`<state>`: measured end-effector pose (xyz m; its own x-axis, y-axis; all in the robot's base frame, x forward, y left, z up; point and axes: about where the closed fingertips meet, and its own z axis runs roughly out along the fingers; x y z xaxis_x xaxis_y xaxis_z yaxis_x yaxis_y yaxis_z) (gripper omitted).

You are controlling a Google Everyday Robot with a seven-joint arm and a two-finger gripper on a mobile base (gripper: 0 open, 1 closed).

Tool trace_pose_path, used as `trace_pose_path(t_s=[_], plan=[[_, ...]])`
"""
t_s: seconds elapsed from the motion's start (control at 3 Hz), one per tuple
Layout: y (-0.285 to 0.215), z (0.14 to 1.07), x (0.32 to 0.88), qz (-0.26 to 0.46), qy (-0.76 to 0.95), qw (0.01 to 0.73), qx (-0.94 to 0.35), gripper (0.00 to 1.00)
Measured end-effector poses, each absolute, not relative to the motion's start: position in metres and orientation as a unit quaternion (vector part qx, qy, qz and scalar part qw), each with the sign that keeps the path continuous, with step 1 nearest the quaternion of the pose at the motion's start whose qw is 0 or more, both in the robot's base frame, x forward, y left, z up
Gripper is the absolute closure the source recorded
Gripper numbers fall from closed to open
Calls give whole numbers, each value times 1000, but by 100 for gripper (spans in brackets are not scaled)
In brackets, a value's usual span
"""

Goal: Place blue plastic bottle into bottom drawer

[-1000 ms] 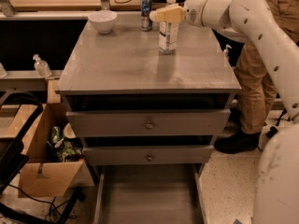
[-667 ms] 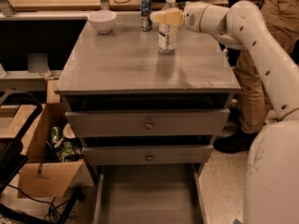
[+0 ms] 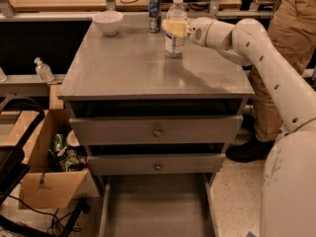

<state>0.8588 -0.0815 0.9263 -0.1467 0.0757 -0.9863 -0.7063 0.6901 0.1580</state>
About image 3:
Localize white ceramic bowl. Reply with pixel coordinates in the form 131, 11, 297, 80
93, 11, 123, 36

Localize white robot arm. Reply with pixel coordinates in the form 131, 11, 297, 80
162, 17, 316, 237

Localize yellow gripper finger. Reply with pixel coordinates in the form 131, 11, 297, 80
162, 20, 191, 38

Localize person in khaki trousers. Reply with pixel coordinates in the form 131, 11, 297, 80
250, 0, 316, 142

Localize grey top drawer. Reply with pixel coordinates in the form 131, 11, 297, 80
70, 116, 242, 145

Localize blue drink can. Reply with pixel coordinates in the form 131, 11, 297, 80
148, 0, 161, 33

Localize clear pump sanitizer bottle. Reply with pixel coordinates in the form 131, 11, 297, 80
34, 57, 54, 82

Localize black floor cable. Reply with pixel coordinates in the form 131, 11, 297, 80
8, 195, 82, 235

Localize grey middle drawer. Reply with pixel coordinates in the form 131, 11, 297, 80
88, 153, 225, 176

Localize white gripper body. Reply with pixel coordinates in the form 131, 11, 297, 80
189, 17, 214, 47

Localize grey drawer cabinet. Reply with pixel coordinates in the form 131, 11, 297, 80
58, 11, 256, 237

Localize clear plastic water bottle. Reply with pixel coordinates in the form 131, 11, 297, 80
163, 0, 188, 57

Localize green snack bags in box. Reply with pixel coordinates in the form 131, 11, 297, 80
48, 131, 87, 172

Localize black shoe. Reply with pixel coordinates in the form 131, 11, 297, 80
226, 138, 275, 163

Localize grey open bottom drawer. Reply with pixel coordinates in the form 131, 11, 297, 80
98, 174, 217, 237

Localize brown cardboard box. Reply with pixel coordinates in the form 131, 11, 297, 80
19, 110, 100, 209

